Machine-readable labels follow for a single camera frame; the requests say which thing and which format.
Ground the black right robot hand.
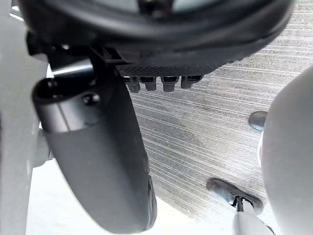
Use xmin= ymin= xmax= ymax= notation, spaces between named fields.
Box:
xmin=18 ymin=0 xmax=295 ymax=233

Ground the grey cabinet panel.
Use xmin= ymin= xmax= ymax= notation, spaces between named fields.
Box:
xmin=0 ymin=0 xmax=53 ymax=235

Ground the dark robot foot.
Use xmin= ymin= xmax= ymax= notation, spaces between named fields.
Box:
xmin=206 ymin=178 xmax=264 ymax=216
xmin=248 ymin=111 xmax=268 ymax=131

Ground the silver robot leg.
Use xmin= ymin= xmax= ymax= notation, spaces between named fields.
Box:
xmin=231 ymin=65 xmax=313 ymax=235

